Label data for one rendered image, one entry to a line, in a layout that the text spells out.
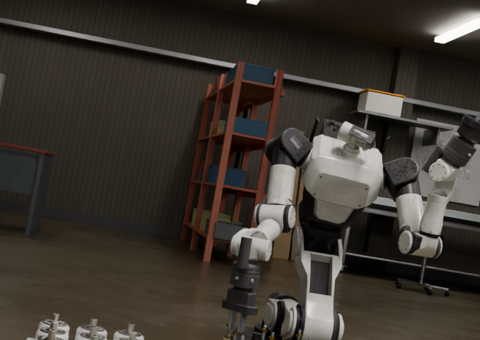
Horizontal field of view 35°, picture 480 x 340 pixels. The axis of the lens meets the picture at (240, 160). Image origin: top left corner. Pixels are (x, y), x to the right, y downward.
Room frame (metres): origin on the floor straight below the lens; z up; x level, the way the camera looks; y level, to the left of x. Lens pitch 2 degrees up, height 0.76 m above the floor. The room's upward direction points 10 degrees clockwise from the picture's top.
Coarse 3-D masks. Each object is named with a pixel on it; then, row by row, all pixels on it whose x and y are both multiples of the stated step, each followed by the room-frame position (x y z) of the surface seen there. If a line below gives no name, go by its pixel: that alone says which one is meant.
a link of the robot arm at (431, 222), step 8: (432, 208) 2.52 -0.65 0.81; (440, 208) 2.51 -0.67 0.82; (424, 216) 2.54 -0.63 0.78; (432, 216) 2.52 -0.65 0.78; (440, 216) 2.52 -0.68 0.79; (424, 224) 2.53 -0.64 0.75; (432, 224) 2.52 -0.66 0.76; (440, 224) 2.52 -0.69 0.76; (416, 232) 2.57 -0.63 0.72; (424, 232) 2.53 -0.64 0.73; (432, 232) 2.52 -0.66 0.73; (440, 232) 2.53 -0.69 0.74; (416, 240) 2.53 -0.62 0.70; (424, 240) 2.53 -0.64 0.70; (432, 240) 2.53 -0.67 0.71; (416, 248) 2.53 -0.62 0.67; (424, 248) 2.53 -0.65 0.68; (432, 248) 2.54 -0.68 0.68; (424, 256) 2.59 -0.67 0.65; (432, 256) 2.59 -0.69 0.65
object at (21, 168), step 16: (0, 144) 7.25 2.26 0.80; (0, 160) 7.33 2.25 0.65; (16, 160) 7.35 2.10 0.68; (32, 160) 7.36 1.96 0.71; (48, 160) 7.72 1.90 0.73; (0, 176) 7.33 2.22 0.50; (16, 176) 7.35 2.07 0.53; (32, 176) 7.37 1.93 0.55; (48, 176) 7.98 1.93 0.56; (32, 192) 7.37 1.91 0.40; (32, 208) 7.33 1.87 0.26; (32, 224) 7.42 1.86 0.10
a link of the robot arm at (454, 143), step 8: (464, 120) 2.44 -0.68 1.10; (472, 120) 2.42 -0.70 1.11; (464, 128) 2.45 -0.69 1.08; (472, 128) 2.43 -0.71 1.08; (456, 136) 2.49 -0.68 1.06; (464, 136) 2.45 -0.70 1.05; (472, 136) 2.45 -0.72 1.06; (448, 144) 2.49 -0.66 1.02; (456, 144) 2.46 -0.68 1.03; (464, 144) 2.45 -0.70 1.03; (472, 144) 2.47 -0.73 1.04; (456, 152) 2.46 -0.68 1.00; (464, 152) 2.46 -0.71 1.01; (472, 152) 2.47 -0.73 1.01
